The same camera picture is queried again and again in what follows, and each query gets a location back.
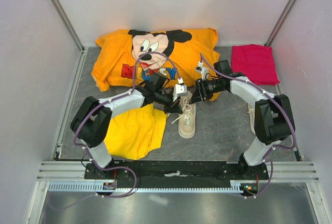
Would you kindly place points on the aluminium frame post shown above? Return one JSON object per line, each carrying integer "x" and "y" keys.
{"x": 68, "y": 25}
{"x": 280, "y": 22}

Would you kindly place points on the orange Mickey t-shirt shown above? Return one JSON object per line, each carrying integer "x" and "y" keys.
{"x": 130, "y": 57}

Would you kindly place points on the white shoelace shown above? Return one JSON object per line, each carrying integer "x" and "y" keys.
{"x": 187, "y": 115}

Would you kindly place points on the yellow shorts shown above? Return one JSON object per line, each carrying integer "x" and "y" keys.
{"x": 133, "y": 134}

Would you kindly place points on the left aluminium frame post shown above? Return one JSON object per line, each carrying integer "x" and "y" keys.
{"x": 68, "y": 25}

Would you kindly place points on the beige lace sneaker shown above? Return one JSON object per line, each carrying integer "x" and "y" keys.
{"x": 187, "y": 131}

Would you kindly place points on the grey slotted cable duct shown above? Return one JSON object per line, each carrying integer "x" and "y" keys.
{"x": 104, "y": 187}

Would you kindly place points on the grey table mat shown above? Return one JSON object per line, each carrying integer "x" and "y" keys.
{"x": 222, "y": 127}

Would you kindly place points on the pink folded cloth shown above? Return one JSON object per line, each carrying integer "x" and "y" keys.
{"x": 256, "y": 62}

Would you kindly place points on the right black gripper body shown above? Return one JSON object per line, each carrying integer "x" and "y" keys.
{"x": 211, "y": 87}

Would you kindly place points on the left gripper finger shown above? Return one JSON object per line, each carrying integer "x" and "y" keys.
{"x": 177, "y": 109}
{"x": 169, "y": 109}

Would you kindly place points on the right aluminium frame post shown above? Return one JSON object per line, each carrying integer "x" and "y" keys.
{"x": 280, "y": 22}

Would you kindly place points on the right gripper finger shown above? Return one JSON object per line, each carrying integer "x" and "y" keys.
{"x": 199, "y": 89}
{"x": 194, "y": 98}

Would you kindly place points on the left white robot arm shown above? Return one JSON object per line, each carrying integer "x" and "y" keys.
{"x": 91, "y": 122}

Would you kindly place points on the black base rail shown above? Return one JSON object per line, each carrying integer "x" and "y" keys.
{"x": 158, "y": 169}

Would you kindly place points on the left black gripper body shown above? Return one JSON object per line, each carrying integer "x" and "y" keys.
{"x": 164, "y": 99}

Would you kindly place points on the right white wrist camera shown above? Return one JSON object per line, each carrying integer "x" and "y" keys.
{"x": 204, "y": 71}

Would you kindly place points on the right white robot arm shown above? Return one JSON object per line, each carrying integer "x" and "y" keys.
{"x": 272, "y": 115}

